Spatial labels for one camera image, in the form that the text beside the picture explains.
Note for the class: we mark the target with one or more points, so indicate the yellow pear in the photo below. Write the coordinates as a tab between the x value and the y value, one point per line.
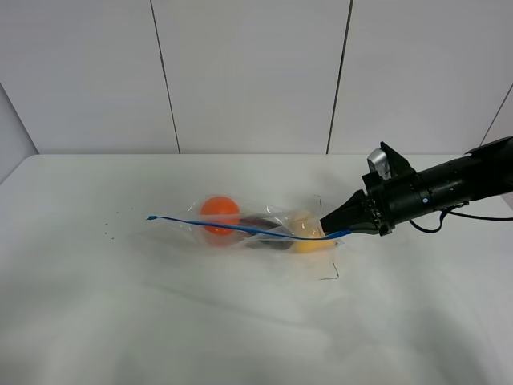
311	235

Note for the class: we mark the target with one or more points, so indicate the orange fruit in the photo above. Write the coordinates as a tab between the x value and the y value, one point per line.
221	210

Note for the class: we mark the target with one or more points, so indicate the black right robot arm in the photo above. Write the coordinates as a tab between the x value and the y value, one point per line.
485	171

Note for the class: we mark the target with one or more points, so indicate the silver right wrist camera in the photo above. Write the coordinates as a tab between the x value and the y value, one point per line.
388	163

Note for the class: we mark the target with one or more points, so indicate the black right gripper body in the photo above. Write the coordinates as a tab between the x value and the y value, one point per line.
394	200

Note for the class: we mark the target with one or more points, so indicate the clear zip bag blue seal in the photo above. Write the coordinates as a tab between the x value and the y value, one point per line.
188	229

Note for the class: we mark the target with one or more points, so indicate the dark purple eggplant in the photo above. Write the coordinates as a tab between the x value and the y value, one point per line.
271	239

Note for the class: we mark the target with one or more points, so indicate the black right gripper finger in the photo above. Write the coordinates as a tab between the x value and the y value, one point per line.
356	215

